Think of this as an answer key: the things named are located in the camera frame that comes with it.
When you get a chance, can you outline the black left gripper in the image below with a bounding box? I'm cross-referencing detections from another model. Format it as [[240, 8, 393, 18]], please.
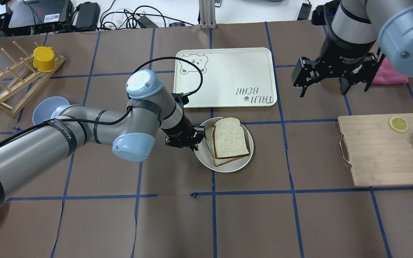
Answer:
[[165, 115, 205, 151]]

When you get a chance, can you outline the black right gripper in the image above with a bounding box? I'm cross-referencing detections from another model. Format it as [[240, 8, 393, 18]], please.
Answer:
[[291, 46, 384, 98]]

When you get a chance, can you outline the bread slice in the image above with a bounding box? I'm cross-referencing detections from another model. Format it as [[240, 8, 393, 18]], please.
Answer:
[[213, 116, 249, 159], [205, 125, 246, 167]]

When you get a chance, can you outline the cream round plate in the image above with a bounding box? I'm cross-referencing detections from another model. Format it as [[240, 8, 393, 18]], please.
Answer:
[[194, 125, 254, 173]]

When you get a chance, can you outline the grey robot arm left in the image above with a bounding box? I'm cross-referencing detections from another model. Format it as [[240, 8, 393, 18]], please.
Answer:
[[0, 69, 205, 208]]

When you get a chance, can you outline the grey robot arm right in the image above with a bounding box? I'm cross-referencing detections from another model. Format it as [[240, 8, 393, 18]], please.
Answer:
[[291, 0, 413, 97]]

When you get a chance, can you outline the pink cloth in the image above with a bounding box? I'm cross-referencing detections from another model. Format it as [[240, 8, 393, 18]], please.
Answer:
[[372, 57, 409, 85]]

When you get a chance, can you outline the cream bear tray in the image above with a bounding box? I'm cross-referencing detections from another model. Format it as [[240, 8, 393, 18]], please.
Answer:
[[173, 47, 277, 108]]

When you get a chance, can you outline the lemon slice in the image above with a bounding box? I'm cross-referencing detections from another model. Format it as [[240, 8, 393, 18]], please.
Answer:
[[388, 116, 409, 133]]

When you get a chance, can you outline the wooden cutting board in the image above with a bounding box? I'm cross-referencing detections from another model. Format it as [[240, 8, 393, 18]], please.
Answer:
[[338, 113, 413, 187]]

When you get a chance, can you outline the blue bowl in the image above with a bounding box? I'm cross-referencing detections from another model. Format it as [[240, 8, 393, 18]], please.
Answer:
[[32, 96, 70, 125]]

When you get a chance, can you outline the black power adapter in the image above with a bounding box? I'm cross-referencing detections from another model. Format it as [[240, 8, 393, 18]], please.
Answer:
[[74, 2, 100, 30]]

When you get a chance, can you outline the yellow cup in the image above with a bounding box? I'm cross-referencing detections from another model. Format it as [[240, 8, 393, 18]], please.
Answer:
[[33, 46, 56, 72]]

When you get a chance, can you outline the wooden dish rack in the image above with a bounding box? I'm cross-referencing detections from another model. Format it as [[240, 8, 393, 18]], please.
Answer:
[[0, 41, 66, 118]]

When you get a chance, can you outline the black computer box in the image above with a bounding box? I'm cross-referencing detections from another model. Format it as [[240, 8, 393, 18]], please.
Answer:
[[8, 0, 73, 29]]

